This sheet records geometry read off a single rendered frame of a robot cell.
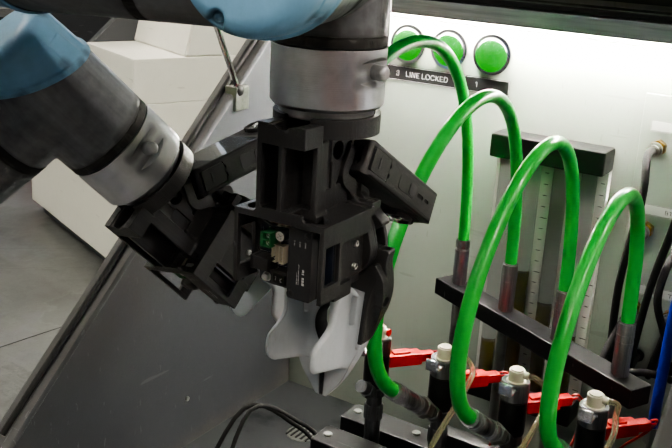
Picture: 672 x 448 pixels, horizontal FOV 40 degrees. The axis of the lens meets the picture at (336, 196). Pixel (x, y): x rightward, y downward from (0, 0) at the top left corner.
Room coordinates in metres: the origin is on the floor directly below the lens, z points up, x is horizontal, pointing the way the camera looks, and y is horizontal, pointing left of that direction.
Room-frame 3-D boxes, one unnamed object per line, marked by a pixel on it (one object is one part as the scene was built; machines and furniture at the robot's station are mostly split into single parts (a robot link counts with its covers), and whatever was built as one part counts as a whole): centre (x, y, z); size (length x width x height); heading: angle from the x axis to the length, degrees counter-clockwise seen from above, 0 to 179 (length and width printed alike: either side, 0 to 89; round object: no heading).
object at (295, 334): (0.60, 0.02, 1.25); 0.06 x 0.03 x 0.09; 148
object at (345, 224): (0.59, 0.01, 1.35); 0.09 x 0.08 x 0.12; 148
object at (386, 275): (0.60, -0.02, 1.29); 0.05 x 0.02 x 0.09; 58
